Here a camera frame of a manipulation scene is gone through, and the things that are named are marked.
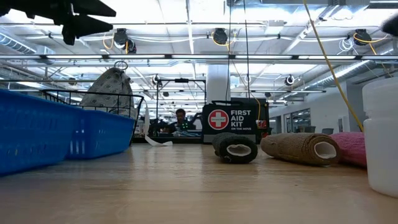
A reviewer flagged blue plastic basket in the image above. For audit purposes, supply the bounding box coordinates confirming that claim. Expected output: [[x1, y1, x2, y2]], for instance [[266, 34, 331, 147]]
[[65, 108, 136, 161], [0, 89, 82, 175]]

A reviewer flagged black background frame stand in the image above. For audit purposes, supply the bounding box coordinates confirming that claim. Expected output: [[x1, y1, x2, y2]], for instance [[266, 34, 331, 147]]
[[155, 78, 206, 138]]

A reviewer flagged black first aid kit bag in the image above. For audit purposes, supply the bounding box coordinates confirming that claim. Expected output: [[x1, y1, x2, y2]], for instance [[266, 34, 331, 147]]
[[201, 100, 259, 144]]

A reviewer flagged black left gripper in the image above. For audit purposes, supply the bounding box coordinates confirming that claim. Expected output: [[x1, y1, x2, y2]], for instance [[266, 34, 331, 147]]
[[0, 0, 118, 46]]

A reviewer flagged white plastic bottle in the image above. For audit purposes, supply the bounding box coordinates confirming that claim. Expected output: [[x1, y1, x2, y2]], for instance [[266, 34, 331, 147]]
[[362, 77, 398, 198]]

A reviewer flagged person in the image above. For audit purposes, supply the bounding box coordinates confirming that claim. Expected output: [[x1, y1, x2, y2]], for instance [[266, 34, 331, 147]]
[[166, 108, 196, 135]]

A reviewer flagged grey patterned hospital gown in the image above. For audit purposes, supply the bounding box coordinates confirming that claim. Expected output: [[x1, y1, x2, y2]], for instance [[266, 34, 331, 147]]
[[80, 67, 174, 147]]

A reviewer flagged black bandage roll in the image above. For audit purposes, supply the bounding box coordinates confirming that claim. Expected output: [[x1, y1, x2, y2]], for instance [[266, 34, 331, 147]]
[[212, 132, 259, 165]]

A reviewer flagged pink bandage roll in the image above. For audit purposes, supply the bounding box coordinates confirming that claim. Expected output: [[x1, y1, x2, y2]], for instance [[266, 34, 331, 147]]
[[330, 131, 367, 168]]

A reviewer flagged thin black hanging cable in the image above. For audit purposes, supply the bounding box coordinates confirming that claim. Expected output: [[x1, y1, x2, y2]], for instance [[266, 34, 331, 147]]
[[225, 0, 233, 102]]

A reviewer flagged yellow cable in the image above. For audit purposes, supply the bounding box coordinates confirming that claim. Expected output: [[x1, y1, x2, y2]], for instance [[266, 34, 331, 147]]
[[302, 0, 364, 132]]

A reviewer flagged tan bandage roll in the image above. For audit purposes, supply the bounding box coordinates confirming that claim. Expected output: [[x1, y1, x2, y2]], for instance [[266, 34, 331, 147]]
[[260, 133, 342, 167]]

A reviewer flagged black wire basket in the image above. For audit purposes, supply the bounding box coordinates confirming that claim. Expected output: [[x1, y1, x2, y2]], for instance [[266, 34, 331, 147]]
[[41, 89, 145, 146]]

